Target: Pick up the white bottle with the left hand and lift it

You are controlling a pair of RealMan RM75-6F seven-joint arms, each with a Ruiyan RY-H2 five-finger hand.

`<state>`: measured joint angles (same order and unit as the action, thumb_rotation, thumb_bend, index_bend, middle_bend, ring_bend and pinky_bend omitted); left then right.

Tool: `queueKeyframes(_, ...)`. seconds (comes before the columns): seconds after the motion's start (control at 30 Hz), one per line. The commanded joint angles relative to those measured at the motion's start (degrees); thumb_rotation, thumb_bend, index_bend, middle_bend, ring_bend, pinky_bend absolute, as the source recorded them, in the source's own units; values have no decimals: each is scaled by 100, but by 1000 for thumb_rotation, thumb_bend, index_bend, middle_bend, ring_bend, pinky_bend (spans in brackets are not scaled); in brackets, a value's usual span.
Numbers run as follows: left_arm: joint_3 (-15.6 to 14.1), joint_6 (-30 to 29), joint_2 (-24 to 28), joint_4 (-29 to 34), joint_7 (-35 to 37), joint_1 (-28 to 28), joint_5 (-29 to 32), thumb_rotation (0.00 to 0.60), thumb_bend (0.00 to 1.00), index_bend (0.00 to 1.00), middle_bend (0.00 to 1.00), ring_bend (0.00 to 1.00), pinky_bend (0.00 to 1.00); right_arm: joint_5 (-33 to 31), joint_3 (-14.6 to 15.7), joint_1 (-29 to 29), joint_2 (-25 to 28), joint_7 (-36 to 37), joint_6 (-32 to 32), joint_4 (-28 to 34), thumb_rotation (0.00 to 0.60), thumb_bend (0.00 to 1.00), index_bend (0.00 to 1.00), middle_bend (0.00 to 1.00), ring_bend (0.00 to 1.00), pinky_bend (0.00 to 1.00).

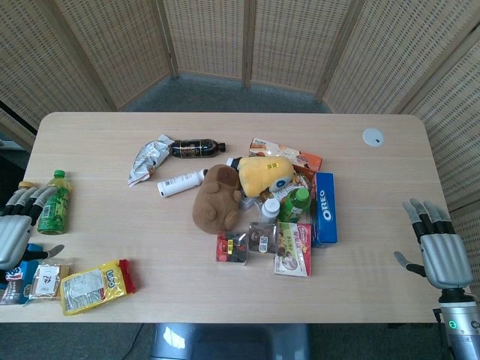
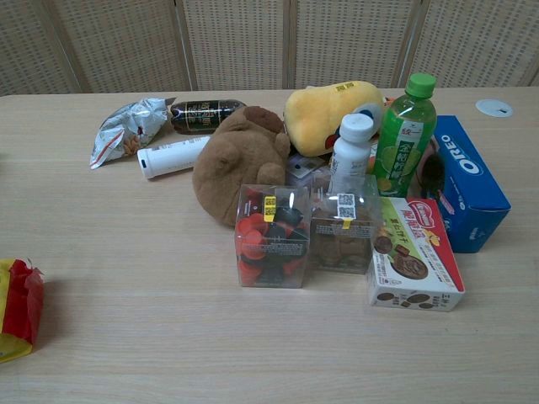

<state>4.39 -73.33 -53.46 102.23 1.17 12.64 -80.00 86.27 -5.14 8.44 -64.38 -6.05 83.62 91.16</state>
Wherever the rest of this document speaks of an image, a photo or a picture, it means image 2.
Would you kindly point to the clear box red black items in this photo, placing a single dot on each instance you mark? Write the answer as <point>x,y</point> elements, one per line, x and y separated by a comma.
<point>271,240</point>

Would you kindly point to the brown plush toy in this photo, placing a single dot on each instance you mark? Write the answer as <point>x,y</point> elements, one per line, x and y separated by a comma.
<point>240,164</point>

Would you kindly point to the clear box brown snacks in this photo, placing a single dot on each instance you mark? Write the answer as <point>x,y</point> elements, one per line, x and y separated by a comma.
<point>343,235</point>

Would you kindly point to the small white pill bottle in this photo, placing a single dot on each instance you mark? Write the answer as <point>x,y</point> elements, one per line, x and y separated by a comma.
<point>349,153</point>

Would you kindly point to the white cylinder tube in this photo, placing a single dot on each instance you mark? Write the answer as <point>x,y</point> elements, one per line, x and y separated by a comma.
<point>172,157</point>

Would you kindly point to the dark brown drink bottle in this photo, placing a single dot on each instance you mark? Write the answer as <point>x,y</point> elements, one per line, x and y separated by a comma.
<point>202,113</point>

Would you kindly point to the green tea bottle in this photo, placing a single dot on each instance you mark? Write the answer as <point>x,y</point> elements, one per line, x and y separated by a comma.
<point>404,147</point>

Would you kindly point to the yellow plush toy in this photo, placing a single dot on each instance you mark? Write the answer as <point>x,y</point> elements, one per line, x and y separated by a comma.
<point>320,118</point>

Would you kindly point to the white biscuit box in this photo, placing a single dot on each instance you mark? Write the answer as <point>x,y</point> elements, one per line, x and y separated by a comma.
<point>414,256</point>

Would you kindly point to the wooden folding screen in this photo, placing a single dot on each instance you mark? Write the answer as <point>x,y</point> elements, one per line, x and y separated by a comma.
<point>269,42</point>

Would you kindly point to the silver snack bag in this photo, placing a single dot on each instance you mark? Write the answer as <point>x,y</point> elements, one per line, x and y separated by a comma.
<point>126,130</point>

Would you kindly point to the blue Oreo box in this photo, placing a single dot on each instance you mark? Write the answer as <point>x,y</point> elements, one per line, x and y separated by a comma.
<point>467,181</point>

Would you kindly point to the red yellow snack bag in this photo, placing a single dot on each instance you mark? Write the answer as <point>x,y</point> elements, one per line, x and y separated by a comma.
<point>17,307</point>

